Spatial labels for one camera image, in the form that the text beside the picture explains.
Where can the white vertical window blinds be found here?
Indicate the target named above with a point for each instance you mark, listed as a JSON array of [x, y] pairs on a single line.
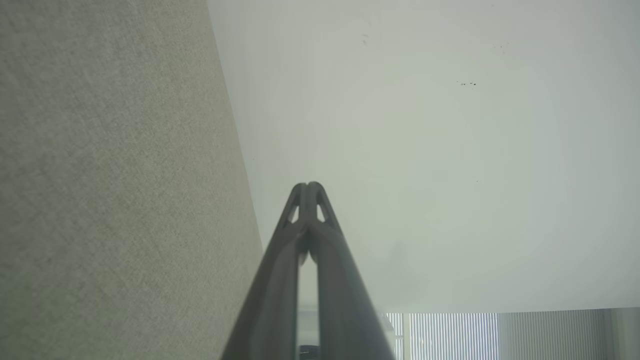
[[452, 337]]

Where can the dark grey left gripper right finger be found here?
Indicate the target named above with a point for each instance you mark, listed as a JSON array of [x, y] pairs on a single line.
[[345, 300]]

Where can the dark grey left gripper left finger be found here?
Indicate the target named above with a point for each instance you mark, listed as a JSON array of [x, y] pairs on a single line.
[[270, 300]]

